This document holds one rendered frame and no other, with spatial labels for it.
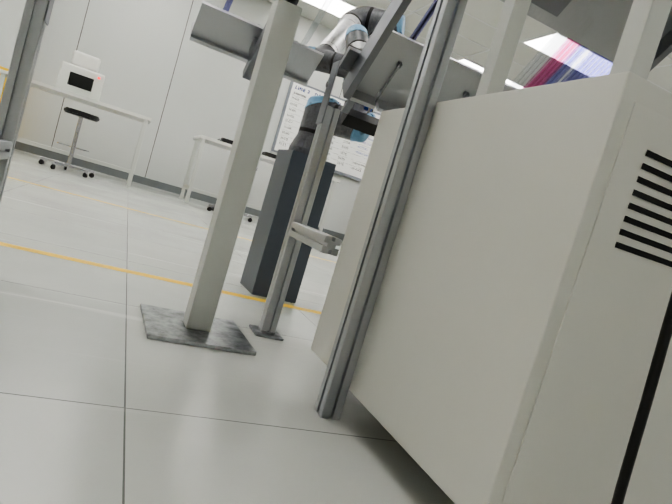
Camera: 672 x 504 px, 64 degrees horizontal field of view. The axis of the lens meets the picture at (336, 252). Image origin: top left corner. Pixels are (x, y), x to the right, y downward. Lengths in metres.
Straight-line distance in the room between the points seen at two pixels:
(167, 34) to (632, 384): 7.78
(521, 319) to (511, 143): 0.26
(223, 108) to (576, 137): 7.57
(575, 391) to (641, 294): 0.15
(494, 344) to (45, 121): 7.63
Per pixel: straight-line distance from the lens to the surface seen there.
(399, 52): 1.49
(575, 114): 0.74
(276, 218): 1.99
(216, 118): 8.13
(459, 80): 1.58
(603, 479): 0.83
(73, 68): 6.73
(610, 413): 0.79
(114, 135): 8.03
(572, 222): 0.68
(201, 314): 1.34
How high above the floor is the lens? 0.37
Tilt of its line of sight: 4 degrees down
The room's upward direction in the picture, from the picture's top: 17 degrees clockwise
